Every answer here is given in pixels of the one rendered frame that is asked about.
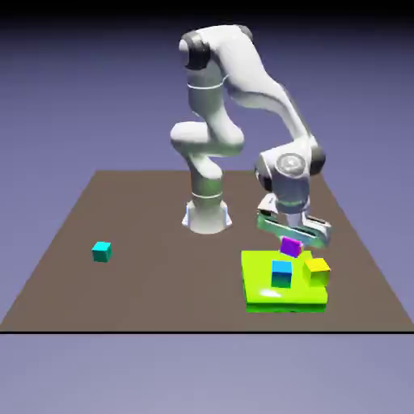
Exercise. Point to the small cyan cube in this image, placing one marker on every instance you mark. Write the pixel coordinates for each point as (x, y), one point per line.
(102, 251)

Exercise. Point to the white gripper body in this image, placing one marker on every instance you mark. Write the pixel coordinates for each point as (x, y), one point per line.
(292, 232)

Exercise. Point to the small blue cube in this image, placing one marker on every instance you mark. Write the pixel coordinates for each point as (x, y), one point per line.
(281, 273)

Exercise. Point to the small yellow cube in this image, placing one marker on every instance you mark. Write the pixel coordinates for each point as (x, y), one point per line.
(317, 271)

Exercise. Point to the large lime green box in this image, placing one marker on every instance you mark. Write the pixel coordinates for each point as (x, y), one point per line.
(258, 284)

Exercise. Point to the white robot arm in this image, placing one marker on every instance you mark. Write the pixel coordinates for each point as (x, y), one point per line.
(210, 129)

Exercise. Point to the small purple cube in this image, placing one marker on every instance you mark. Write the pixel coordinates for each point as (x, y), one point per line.
(290, 247)

